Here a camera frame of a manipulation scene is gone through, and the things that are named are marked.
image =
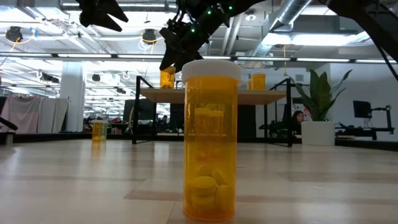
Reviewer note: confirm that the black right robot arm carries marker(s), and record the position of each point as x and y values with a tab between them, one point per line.
373	21

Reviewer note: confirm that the green plant in white pot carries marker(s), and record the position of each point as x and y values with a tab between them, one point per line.
318	133

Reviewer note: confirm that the bottles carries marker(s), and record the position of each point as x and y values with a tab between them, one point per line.
98	132
106	130

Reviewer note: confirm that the small orange pill bottle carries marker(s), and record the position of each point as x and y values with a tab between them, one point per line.
210	140

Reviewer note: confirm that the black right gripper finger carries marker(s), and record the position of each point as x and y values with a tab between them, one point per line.
173	51
188	58

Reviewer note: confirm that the black monitor on arm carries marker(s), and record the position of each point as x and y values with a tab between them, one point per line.
361	109

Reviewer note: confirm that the black desk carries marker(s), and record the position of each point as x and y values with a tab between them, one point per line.
363	131

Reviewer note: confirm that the wooden shelf with black legs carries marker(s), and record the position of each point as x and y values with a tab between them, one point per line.
161	96

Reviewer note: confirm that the white hanging cloth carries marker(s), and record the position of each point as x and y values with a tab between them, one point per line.
53	115

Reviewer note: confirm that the pink hanging cloth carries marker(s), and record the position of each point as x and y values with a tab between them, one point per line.
21	113

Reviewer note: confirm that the white pillar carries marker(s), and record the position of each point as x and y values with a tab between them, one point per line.
73	99

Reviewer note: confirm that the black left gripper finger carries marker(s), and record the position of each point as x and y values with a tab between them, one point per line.
107	7
99	19

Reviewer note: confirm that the smooth silver ventilation duct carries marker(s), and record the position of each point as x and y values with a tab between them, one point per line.
287	20

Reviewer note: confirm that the person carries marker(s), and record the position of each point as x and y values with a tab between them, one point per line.
297	118

